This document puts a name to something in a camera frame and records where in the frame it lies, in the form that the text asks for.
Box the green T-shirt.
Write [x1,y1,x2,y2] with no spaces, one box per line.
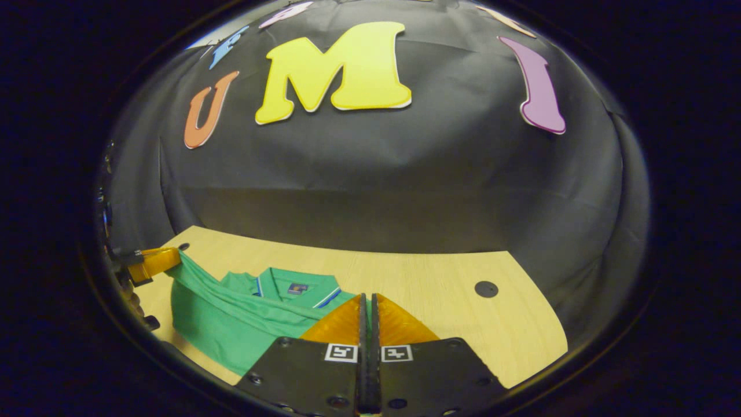
[168,249,371,377]

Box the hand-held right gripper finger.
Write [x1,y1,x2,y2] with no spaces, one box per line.
[370,293,509,417]
[234,293,369,417]

